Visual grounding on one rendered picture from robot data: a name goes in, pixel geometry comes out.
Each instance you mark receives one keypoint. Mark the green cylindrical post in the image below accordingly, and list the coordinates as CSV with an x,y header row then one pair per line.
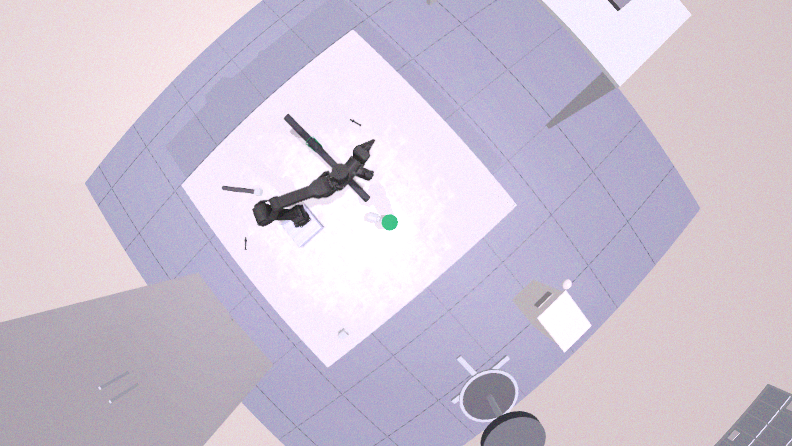
x,y
389,222

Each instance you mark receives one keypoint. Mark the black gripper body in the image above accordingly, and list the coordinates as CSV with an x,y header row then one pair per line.
x,y
354,162

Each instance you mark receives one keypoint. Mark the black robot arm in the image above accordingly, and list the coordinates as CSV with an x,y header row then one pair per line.
x,y
326,184

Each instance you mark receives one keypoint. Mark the dark grey cylinder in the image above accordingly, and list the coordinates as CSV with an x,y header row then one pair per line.
x,y
320,151

